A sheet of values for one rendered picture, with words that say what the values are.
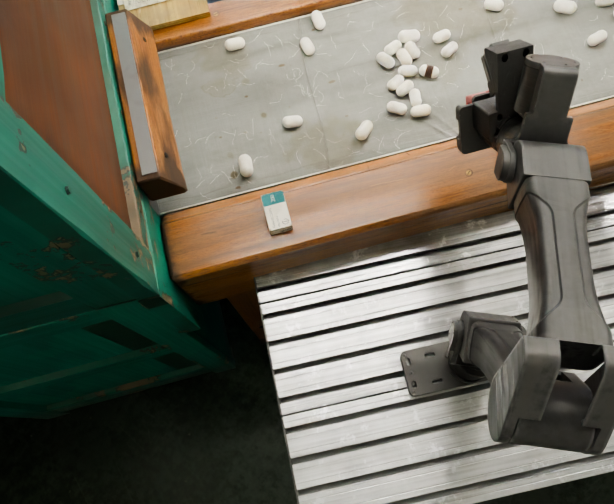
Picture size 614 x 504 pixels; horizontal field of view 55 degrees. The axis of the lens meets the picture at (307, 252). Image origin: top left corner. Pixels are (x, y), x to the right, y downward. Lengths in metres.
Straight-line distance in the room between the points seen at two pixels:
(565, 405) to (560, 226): 0.16
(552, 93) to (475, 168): 0.29
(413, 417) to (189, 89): 0.65
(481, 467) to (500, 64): 0.57
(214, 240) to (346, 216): 0.20
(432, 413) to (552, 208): 0.44
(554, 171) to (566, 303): 0.15
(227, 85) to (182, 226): 0.27
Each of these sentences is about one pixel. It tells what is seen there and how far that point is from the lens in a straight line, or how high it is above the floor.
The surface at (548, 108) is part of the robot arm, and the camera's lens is 0.69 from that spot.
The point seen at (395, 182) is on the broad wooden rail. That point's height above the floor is 0.76.
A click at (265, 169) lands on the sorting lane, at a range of 0.96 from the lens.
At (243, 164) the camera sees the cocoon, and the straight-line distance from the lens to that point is 0.94.
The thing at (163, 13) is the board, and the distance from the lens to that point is 1.11.
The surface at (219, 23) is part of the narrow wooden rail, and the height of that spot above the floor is 0.76.
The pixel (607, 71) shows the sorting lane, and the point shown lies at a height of 0.74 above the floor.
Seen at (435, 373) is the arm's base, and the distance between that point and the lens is 0.94.
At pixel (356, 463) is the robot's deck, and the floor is 0.67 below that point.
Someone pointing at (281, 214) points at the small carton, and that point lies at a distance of 0.88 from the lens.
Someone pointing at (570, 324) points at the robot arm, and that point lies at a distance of 0.55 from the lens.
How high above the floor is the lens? 1.60
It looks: 72 degrees down
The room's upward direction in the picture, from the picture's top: 8 degrees counter-clockwise
